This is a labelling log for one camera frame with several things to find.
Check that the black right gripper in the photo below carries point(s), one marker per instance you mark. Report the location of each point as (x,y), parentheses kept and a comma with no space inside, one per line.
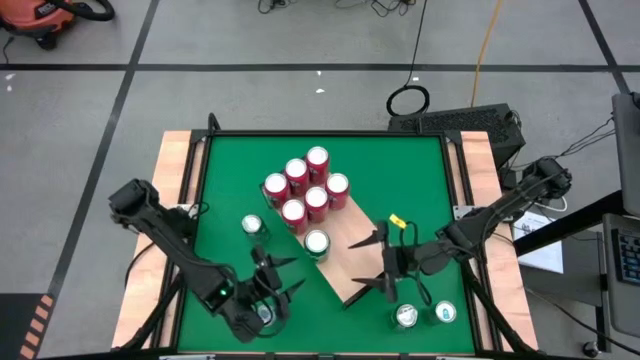
(400,262)

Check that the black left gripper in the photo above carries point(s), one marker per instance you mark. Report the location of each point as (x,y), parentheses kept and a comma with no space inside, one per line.
(267,282)

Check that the green Sprite can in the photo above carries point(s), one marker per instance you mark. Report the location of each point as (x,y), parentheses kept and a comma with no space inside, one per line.
(317,241)
(251,224)
(406,315)

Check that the red Fanta can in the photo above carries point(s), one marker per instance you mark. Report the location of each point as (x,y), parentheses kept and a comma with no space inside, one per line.
(337,183)
(316,196)
(296,169)
(316,156)
(293,210)
(276,183)

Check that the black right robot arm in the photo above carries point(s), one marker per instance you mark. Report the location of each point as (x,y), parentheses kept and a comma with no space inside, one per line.
(500,207)

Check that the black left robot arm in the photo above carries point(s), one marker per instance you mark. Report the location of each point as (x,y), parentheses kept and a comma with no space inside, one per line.
(170,241)

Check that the wooden board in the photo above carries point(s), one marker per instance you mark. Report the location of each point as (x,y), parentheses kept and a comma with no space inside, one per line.
(345,235)

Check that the slim green can blue tab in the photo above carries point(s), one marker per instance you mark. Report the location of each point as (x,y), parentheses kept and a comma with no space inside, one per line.
(445,312)
(265,314)

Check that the green table mat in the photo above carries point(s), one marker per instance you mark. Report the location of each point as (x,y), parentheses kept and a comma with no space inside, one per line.
(400,175)

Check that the black computer case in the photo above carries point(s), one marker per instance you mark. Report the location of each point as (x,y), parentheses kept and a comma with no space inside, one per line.
(465,125)

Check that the white paper sheet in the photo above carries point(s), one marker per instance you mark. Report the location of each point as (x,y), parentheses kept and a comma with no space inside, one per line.
(545,250)

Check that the black caster wheel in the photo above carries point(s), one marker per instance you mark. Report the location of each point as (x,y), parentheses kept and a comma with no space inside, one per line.
(590,348)

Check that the grey keyboard tray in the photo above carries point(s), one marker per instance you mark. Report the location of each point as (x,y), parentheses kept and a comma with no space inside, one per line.
(622,310)

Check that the black keyboard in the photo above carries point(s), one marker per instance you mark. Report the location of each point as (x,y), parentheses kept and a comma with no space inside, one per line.
(629,256)

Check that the black mat orange stripes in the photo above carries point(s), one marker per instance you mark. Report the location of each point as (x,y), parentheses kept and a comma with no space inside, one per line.
(25,325)

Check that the grey monitor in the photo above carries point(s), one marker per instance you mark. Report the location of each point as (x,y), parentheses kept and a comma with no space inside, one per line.
(627,145)

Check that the orange shop vacuum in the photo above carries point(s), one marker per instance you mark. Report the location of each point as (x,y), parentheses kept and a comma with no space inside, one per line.
(35,17)

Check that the black aluminium rig frame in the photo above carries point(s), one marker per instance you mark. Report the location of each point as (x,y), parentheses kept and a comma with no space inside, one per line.
(250,133)

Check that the black desk frame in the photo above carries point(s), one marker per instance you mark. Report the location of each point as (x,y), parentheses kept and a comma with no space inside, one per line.
(575,220)

